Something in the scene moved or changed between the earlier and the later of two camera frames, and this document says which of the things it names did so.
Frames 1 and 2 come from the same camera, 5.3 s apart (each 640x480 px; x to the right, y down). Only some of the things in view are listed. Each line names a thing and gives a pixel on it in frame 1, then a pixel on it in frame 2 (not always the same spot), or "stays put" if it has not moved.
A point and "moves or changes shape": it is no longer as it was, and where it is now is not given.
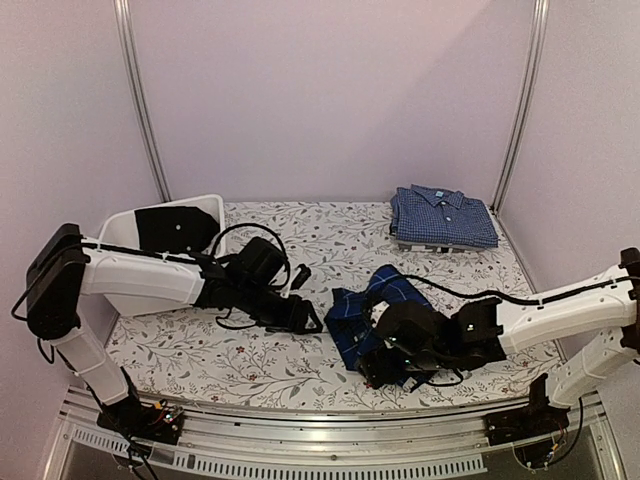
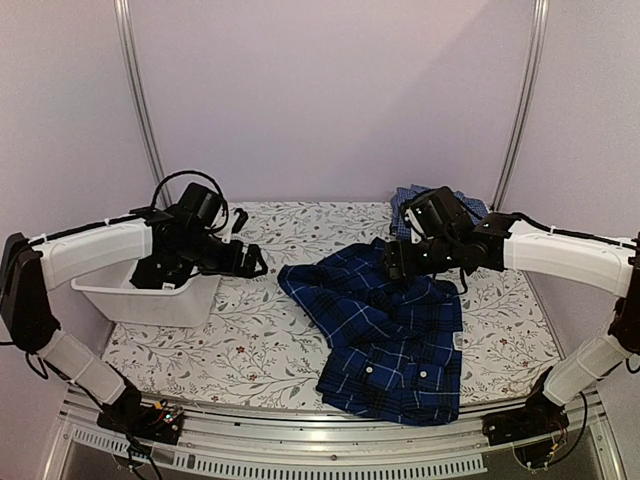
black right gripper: (370, 371) to (398, 256)
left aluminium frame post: (138, 96) stays put
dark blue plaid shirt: (353, 317) moves or changes shape
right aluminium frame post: (540, 22) stays put
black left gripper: (294, 319) to (232, 266)
